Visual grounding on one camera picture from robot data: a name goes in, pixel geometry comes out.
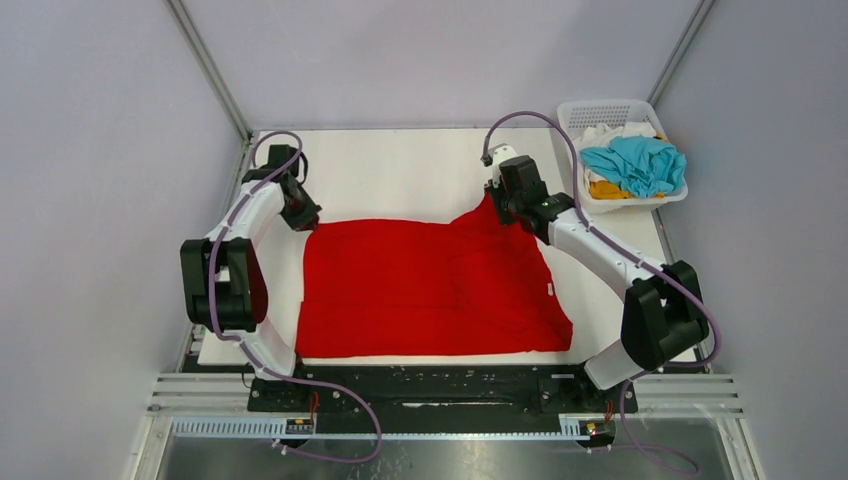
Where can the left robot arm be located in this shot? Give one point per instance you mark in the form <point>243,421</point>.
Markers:
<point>237,280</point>

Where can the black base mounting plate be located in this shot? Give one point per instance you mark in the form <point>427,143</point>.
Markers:
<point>431,399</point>

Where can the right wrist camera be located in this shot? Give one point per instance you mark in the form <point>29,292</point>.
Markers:
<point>494,157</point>

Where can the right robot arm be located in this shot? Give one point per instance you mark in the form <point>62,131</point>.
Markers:
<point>662,315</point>

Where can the red t-shirt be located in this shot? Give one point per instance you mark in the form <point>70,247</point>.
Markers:
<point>387,287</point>

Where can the white t-shirt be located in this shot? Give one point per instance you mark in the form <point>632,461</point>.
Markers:
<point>601,136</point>

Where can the right aluminium corner post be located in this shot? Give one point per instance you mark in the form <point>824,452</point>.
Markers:
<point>686,39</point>

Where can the aluminium corner post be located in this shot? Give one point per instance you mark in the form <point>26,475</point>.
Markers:
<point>196,44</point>
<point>686,39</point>

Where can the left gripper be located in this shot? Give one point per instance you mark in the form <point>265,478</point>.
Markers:
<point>308,218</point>

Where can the yellow t-shirt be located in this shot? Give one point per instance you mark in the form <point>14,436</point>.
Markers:
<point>605,190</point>

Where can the aluminium frame rail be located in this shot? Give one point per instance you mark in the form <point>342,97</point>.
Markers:
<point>687,426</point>

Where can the left aluminium corner post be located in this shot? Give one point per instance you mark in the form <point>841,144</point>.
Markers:
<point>196,44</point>

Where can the light blue t-shirt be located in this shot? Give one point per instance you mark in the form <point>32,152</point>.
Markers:
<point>649,166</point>

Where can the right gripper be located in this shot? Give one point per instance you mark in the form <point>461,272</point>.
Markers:
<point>497,206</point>

